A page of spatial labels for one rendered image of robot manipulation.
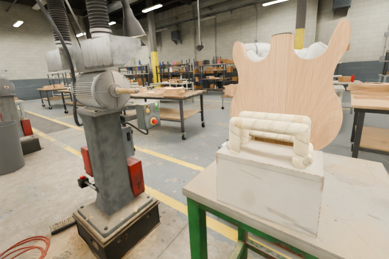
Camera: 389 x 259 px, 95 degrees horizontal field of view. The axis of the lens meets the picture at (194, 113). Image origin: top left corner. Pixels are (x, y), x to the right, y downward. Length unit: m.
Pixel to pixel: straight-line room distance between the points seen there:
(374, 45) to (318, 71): 11.13
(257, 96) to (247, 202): 0.35
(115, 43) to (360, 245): 1.07
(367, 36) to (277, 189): 11.37
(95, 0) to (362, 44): 11.32
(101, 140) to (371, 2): 11.74
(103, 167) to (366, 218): 1.40
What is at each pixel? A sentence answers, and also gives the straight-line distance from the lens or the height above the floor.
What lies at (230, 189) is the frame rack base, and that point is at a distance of 0.60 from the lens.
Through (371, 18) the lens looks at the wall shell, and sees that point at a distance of 11.86.
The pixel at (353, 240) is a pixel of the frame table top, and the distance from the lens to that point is 0.65.
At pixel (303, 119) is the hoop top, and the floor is 1.20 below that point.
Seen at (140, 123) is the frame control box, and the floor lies 0.97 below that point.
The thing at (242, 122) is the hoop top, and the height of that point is 1.20.
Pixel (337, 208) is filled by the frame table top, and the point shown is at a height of 0.93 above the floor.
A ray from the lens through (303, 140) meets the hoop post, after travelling 0.49.
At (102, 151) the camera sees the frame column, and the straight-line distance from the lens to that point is 1.47.
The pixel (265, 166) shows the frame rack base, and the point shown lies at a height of 1.09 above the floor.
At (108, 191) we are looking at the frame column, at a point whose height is 0.49.
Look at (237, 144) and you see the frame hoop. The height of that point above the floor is 1.13.
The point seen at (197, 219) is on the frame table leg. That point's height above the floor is 0.81.
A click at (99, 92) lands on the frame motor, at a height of 1.25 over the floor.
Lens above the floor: 1.35
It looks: 13 degrees down
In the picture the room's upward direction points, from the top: 3 degrees counter-clockwise
